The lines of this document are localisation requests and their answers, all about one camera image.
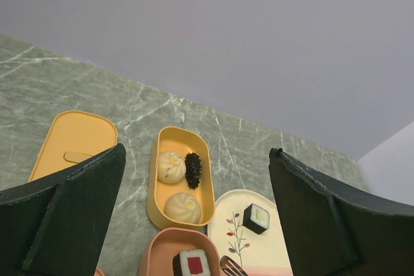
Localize black sea cucumber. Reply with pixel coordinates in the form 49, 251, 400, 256
185, 153, 202, 189

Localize pink and cream plate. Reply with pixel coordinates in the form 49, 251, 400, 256
207, 189, 293, 275

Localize steamed bun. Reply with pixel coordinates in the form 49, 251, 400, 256
164, 193, 201, 224
157, 151, 186, 184

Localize orange lunch box lid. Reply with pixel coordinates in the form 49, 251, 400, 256
28, 110, 118, 182

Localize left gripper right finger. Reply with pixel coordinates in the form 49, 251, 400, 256
269, 148, 413, 275

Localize orange lunch box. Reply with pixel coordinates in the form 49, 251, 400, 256
147, 126, 215, 230

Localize pink lunch box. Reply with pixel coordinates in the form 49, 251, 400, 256
138, 228, 221, 276

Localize metal tongs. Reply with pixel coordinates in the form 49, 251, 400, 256
220, 255, 248, 276

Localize yellow sushi roll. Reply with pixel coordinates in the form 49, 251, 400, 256
243, 204, 270, 235

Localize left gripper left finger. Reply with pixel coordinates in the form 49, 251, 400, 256
1, 143, 126, 275

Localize red sushi roll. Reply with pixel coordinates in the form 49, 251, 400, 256
172, 249, 211, 276

